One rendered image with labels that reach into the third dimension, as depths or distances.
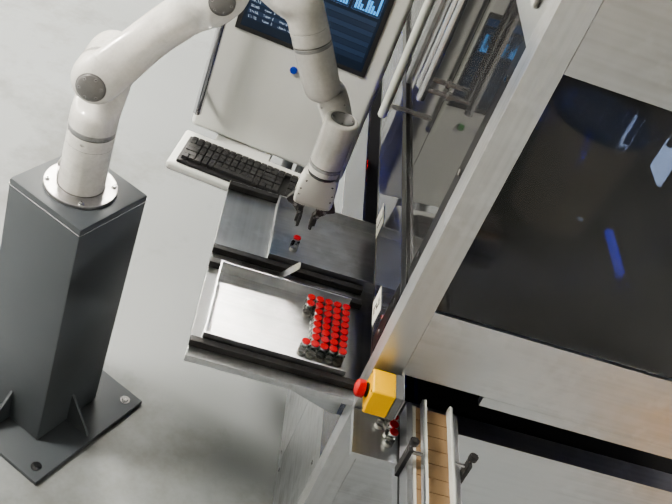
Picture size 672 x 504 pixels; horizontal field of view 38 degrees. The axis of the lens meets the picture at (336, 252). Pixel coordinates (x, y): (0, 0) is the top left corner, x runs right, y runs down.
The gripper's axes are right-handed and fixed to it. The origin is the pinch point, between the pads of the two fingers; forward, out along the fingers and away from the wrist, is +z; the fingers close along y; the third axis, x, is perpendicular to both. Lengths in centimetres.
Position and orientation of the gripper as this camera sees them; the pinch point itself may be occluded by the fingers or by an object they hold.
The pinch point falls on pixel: (305, 219)
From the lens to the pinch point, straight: 249.2
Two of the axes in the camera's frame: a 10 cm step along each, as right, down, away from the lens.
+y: -9.5, -2.7, -1.4
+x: -0.6, 6.2, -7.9
